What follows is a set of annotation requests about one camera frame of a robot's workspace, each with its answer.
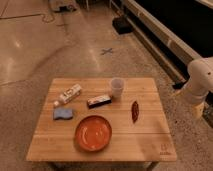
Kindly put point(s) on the long metal rail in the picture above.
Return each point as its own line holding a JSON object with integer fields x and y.
{"x": 174, "y": 31}

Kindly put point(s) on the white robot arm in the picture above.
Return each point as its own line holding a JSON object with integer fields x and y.
{"x": 199, "y": 84}

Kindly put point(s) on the white toothpaste box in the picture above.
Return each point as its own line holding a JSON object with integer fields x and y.
{"x": 68, "y": 95}

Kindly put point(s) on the blue sponge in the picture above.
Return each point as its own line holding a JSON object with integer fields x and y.
{"x": 62, "y": 113}

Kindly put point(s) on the orange plate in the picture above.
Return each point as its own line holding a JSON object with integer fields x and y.
{"x": 93, "y": 133}

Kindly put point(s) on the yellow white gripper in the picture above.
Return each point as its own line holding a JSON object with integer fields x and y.
{"x": 198, "y": 110}

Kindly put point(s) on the grey device on floor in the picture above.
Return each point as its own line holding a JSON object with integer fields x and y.
{"x": 62, "y": 5}

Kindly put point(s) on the black and white box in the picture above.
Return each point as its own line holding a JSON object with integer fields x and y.
{"x": 98, "y": 101}

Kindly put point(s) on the black floor box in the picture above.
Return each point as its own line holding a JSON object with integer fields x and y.
{"x": 121, "y": 25}

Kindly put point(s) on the dark red pepper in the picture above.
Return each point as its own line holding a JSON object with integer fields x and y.
{"x": 135, "y": 111}

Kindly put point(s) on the wooden table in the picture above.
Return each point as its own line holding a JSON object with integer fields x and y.
{"x": 131, "y": 129}

